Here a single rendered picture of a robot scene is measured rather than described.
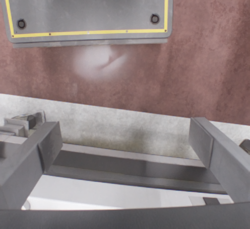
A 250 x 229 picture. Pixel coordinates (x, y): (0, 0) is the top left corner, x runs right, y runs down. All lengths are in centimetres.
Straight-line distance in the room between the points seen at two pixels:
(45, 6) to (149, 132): 93
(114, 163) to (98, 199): 51
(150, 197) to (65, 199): 17
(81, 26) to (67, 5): 9
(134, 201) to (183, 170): 59
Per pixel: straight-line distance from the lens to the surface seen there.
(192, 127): 17
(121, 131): 122
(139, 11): 78
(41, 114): 124
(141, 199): 41
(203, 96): 124
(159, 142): 128
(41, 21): 84
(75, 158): 90
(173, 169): 94
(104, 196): 40
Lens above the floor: 109
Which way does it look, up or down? 73 degrees down
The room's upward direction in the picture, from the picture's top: 178 degrees clockwise
